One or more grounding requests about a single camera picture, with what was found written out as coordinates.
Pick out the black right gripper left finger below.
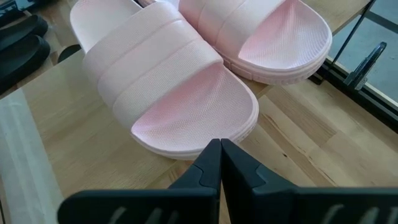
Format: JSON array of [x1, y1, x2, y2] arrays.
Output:
[[57, 138, 222, 224]]

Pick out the black slide sandal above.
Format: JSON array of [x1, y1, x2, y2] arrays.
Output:
[[0, 34, 52, 94], [57, 44, 82, 63], [0, 14, 49, 52]]

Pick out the pink slide sandal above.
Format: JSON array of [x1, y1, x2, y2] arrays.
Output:
[[70, 0, 260, 161], [136, 0, 333, 86]]

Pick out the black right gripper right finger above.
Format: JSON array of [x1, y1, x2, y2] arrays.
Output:
[[221, 139, 398, 224]]

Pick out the wooden shelf with black frame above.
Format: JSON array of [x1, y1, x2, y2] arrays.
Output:
[[0, 0, 374, 224]]

